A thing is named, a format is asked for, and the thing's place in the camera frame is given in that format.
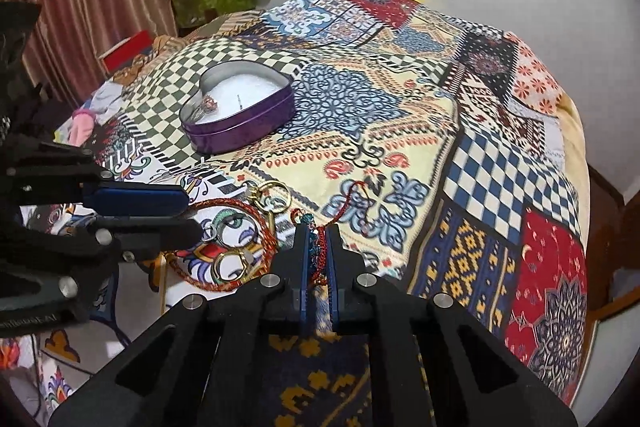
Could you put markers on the red flat box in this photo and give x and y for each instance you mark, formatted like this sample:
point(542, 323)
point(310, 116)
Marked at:
point(127, 52)

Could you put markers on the purple heart-shaped tin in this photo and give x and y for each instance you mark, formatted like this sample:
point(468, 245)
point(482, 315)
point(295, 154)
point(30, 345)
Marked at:
point(235, 122)

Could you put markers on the green patterned box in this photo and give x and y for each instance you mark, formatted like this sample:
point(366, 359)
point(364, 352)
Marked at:
point(210, 2)

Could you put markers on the wooden furniture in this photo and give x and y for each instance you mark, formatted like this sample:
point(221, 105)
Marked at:
point(612, 257)

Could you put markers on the small jewelry piece in tin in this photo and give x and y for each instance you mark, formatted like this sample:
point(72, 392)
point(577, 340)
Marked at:
point(205, 104)

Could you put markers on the pink cloth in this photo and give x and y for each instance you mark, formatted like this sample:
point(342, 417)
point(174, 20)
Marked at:
point(82, 127)

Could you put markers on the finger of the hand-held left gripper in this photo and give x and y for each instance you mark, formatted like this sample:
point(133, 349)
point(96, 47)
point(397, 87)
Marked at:
point(160, 233)
point(135, 198)

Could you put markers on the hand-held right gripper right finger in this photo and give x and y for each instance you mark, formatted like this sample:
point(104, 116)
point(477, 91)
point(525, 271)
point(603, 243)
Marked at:
point(333, 257)

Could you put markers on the patchwork printed blanket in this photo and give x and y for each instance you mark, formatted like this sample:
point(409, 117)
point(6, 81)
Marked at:
point(400, 132)

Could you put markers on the white colourful printed sheet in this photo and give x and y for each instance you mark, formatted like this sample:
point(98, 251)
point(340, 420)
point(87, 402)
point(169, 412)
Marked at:
point(60, 387)

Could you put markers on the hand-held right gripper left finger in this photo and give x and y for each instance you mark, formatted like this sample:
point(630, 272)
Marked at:
point(303, 257)

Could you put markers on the white cloth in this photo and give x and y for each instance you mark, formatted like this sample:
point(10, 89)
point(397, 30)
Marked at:
point(110, 97)

